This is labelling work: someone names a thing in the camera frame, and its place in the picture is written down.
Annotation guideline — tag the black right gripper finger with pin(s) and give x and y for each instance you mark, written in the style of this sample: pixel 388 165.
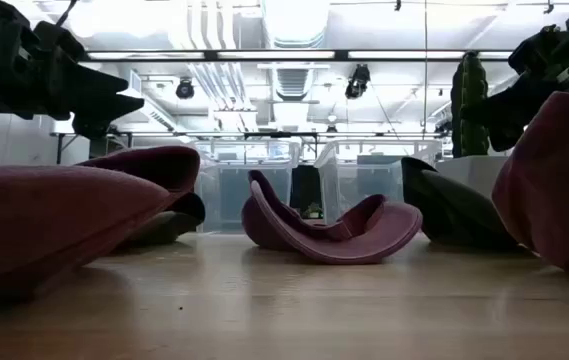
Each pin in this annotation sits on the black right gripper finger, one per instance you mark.
pixel 503 135
pixel 509 106

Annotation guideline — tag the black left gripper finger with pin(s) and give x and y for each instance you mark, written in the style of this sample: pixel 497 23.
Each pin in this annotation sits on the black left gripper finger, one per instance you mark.
pixel 101 115
pixel 96 82

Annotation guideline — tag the maroon baseball cap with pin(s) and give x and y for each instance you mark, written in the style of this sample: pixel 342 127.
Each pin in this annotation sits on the maroon baseball cap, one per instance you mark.
pixel 344 240
pixel 559 190
pixel 39 220

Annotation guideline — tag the background table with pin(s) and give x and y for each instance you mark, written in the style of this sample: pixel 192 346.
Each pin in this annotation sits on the background table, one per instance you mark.
pixel 71 137

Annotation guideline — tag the green cactus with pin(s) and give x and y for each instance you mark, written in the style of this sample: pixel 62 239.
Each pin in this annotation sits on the green cactus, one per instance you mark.
pixel 470 110

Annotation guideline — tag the clear plastic bin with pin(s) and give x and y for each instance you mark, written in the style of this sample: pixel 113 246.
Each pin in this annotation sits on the clear plastic bin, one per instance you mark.
pixel 234 190
pixel 354 175

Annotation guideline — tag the long ceiling light bar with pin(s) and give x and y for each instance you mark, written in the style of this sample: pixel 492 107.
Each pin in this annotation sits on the long ceiling light bar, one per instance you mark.
pixel 274 55

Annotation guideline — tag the small green background plant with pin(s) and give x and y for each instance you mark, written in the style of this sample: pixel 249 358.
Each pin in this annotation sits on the small green background plant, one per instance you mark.
pixel 313 211

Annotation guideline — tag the black hanging ceiling camera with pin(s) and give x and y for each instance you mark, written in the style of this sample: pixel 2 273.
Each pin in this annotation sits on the black hanging ceiling camera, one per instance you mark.
pixel 358 82
pixel 185 89

